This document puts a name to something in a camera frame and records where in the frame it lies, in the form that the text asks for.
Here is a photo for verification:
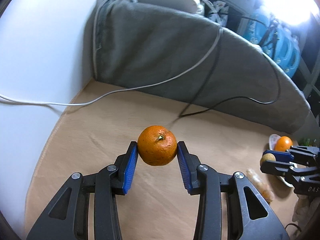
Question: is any blue detergent bottle right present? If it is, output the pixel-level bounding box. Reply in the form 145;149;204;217
283;35;300;78

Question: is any grey sofa cushion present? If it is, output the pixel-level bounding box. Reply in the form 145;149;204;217
93;0;313;133

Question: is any gloved hand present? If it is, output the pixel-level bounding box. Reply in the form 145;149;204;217
292;194;319;224

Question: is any large orange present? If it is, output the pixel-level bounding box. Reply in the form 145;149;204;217
273;136;293;152

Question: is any plastic-wrapped orange bread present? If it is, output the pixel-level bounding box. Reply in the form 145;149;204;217
246;168;275;204

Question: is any black cable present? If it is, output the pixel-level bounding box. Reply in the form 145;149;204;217
178;0;282;118

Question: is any floral white ceramic plate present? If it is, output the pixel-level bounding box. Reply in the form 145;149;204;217
268;134;297;188

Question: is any mandarin orange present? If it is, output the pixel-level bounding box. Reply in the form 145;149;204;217
137;126;177;166

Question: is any blue detergent bottle middle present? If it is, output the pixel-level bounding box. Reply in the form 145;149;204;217
265;24;293;69

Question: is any green snack package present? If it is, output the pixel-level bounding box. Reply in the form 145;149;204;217
298;138;316;147

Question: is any tan longan fruit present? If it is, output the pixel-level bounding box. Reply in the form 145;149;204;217
260;153;276;166

